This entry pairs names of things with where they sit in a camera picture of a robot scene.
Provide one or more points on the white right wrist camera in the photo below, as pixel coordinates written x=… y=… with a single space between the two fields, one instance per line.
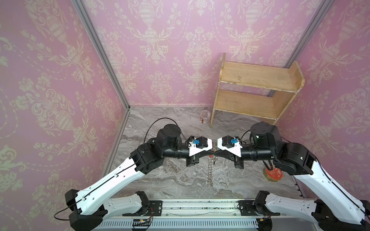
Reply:
x=230 y=144

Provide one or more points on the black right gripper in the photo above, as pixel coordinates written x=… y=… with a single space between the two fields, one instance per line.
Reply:
x=238 y=159

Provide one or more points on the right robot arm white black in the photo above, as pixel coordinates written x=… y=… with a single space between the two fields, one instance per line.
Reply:
x=335 y=209

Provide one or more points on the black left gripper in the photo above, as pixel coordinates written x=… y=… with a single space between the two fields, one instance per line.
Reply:
x=195 y=158

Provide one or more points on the aluminium corner post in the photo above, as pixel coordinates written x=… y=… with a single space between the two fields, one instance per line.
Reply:
x=296 y=31
x=93 y=35

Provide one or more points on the red round tin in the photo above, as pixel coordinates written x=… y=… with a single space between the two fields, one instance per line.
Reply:
x=274 y=175

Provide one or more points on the aluminium corner post left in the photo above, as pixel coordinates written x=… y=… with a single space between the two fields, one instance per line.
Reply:
x=93 y=35

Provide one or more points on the aluminium corner post right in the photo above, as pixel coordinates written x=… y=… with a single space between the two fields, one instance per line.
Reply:
x=296 y=31

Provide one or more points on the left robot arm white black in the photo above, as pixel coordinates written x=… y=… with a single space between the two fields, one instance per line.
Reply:
x=145 y=158

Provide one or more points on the clear plastic cup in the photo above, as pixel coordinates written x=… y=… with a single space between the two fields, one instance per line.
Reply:
x=205 y=116

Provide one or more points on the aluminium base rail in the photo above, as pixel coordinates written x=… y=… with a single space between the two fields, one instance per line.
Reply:
x=199 y=213

